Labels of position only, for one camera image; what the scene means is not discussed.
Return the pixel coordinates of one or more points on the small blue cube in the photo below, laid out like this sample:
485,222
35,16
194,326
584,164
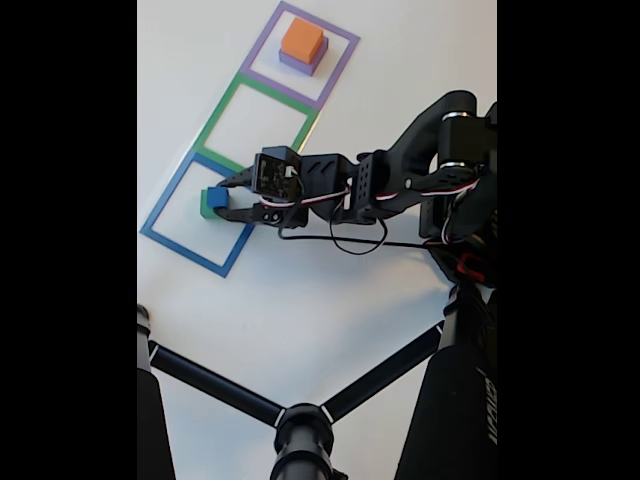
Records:
217,197

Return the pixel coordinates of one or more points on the green cube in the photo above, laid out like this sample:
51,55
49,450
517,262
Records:
205,210

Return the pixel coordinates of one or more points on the flat purple block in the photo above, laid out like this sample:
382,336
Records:
300,67

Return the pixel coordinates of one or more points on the orange cube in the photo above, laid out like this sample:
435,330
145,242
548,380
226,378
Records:
302,37

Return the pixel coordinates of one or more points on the red black table clamp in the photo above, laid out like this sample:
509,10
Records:
470,265

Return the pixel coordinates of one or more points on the black tripod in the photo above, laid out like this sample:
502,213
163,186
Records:
300,435

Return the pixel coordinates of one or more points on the gripper camera board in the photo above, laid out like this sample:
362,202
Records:
277,175

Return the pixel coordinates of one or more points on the blue square frame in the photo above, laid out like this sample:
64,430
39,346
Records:
200,255

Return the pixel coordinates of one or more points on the green square frame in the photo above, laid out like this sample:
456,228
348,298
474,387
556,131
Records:
215,120

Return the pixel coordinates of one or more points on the purple square frame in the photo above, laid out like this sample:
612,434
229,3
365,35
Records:
345,55

